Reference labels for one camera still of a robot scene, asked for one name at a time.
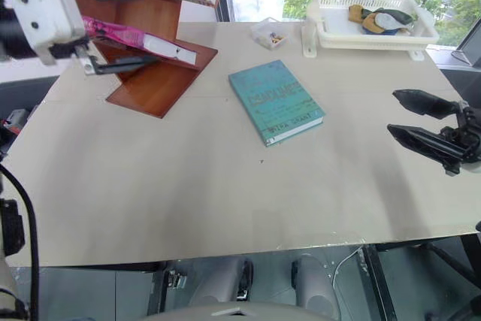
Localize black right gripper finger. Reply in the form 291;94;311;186
391;88;464;119
386;123;464;165

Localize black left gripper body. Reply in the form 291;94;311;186
48;36;100;76

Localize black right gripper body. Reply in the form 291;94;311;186
438;100;481;177

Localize pink hardcover book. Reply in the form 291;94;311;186
81;15;198;66

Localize brown wooden zigzag bookshelf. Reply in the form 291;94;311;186
37;0;220;120

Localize teal hardcover book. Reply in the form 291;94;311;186
228;59;326;148

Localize clear stand with dark panel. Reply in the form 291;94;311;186
449;29;481;67

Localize blue cloth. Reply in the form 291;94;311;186
365;26;400;36

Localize dark green cloth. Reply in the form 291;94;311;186
374;8;419;24

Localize grey cloth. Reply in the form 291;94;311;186
374;12;400;32

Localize grey red box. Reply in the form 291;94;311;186
2;108;34;135

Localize white plastic slotted basket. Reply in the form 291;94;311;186
300;0;441;63

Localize small clear plastic box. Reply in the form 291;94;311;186
250;17;290;51

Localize black table leg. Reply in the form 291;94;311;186
362;243;400;321

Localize grey rounded shape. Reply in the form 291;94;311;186
292;254;342;319

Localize small metal latch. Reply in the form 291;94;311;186
165;268;189;289

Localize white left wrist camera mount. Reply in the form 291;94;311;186
8;0;89;67

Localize thin white cable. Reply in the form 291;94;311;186
331;247;365;285

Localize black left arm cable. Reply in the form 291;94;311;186
0;162;41;321

